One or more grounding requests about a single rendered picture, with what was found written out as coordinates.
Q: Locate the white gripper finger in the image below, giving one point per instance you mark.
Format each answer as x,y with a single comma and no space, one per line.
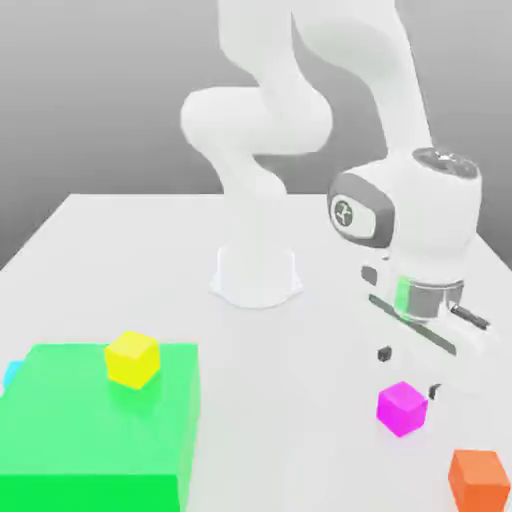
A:
434,390
384,353

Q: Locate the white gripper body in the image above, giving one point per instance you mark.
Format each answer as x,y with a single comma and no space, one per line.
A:
424,338

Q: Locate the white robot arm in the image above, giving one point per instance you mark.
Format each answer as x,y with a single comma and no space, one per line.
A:
256,120

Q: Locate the small magenta cube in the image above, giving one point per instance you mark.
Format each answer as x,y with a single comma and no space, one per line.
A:
400,410

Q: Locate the small orange cube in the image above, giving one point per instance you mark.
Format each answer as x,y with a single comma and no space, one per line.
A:
480,482

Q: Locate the small yellow cube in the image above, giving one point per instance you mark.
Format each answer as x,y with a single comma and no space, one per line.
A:
132,360

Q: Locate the small cyan cube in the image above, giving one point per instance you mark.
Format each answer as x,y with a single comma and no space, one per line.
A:
12,374

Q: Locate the large green box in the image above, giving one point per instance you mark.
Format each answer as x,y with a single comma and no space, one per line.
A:
92,432

